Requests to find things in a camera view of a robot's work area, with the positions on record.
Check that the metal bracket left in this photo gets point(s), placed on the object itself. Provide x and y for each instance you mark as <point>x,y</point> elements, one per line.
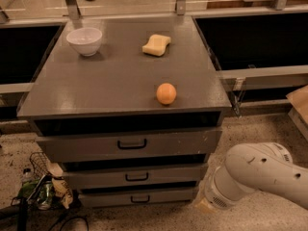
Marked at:
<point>73,10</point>

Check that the orange fruit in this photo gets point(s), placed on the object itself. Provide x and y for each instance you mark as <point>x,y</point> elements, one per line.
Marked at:
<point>166,93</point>

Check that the grey bottom drawer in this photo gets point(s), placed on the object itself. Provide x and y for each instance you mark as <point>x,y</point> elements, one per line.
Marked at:
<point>94,200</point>

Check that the white ceramic bowl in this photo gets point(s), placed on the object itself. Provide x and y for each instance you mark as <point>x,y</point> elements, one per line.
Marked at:
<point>85,41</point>

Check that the clear plastic bottle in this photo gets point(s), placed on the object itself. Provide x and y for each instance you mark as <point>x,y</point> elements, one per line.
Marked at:
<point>27,176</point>

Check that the brown cardboard box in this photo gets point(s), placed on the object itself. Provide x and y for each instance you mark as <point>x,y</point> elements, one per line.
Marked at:
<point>299,111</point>

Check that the grey drawer cabinet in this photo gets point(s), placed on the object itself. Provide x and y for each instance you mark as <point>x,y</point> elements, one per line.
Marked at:
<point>114,92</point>

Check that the green snack bag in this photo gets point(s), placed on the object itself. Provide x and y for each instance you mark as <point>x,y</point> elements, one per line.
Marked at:
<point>37,193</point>

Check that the yellow sponge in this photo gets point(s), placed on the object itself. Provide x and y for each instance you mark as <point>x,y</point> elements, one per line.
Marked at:
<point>156,45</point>

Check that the grey top drawer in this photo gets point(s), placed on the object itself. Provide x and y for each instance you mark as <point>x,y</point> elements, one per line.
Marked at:
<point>100,147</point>

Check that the black wire basket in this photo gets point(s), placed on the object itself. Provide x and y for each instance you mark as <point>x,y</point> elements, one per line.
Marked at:
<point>38,161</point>

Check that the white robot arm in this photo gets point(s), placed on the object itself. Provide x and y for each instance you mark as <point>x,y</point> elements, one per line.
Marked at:
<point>250,167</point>

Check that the grey drawer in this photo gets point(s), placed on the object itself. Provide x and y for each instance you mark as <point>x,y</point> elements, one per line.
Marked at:
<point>94,200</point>
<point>100,147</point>
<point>134,176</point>

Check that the grey middle drawer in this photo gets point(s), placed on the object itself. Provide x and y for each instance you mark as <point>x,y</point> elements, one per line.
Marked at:
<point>134,176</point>

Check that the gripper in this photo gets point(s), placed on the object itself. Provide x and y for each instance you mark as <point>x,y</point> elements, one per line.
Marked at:
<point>214,194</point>

